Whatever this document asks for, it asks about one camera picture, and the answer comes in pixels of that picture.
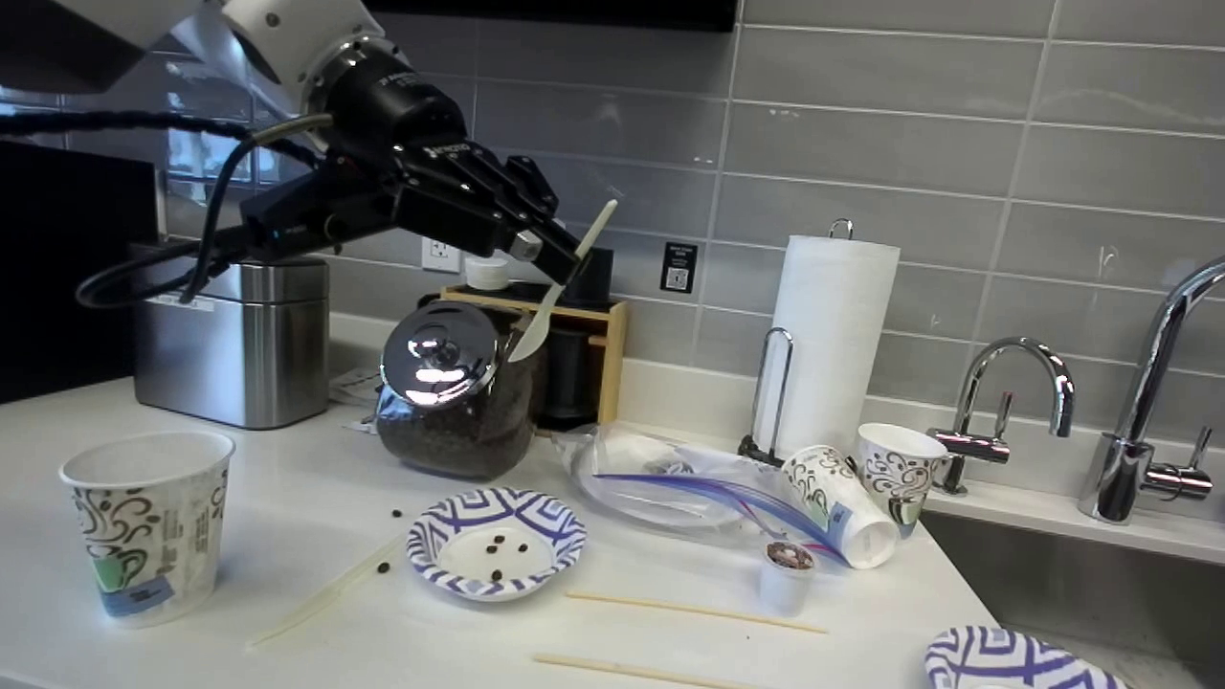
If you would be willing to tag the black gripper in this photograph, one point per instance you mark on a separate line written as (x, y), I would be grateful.
(476, 199)

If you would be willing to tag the cream plastic spoon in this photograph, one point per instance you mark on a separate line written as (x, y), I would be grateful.
(541, 319)

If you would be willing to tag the patterned paper coffee cup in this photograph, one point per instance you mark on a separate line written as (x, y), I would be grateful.
(151, 523)

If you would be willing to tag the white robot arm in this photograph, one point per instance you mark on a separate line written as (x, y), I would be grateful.
(306, 60)

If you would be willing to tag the glass coffee bean jar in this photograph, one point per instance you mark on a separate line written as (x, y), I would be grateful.
(450, 397)

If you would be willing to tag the lying patterned paper cup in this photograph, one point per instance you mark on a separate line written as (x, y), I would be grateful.
(836, 500)

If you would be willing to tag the small coffee pod cup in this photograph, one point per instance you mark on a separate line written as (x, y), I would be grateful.
(787, 576)

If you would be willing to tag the upright patterned paper cup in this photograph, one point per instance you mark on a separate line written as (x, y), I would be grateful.
(896, 468)

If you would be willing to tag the black cylinder container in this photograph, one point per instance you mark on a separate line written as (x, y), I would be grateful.
(595, 280)

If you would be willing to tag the white small jar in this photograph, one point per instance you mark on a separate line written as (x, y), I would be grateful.
(482, 273)

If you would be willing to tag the wooden shelf organizer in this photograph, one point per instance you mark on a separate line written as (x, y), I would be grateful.
(582, 365)

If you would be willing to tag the clear plastic zip bag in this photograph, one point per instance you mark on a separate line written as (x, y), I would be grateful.
(686, 488)

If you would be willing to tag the paper towel holder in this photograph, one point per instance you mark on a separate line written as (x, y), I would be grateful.
(776, 365)

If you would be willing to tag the paper towel roll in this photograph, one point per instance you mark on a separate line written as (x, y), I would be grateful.
(832, 297)

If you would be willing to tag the steel countertop bin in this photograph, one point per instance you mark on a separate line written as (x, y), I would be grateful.
(250, 348)

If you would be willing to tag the wooden stir stick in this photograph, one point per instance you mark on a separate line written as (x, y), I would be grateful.
(628, 672)
(690, 611)
(328, 597)

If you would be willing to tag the chrome small faucet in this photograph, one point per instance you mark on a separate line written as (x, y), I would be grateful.
(961, 440)

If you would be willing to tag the chrome large faucet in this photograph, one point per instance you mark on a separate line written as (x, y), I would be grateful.
(1125, 458)

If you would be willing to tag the white wall outlet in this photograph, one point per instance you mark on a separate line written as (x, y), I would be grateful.
(440, 256)

